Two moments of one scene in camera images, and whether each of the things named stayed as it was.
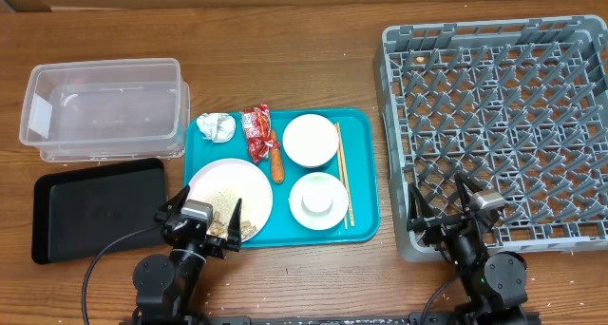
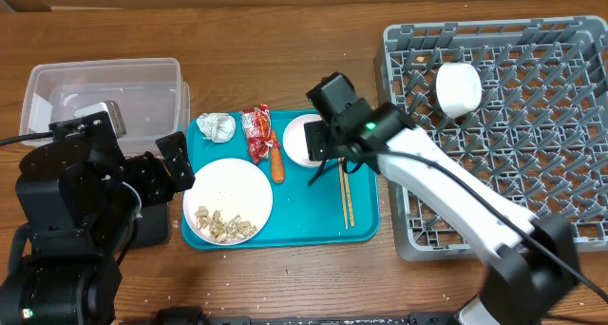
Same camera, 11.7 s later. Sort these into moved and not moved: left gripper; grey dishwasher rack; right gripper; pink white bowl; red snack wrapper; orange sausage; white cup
Moved: left gripper; white cup; right gripper
Not moved: pink white bowl; red snack wrapper; grey dishwasher rack; orange sausage
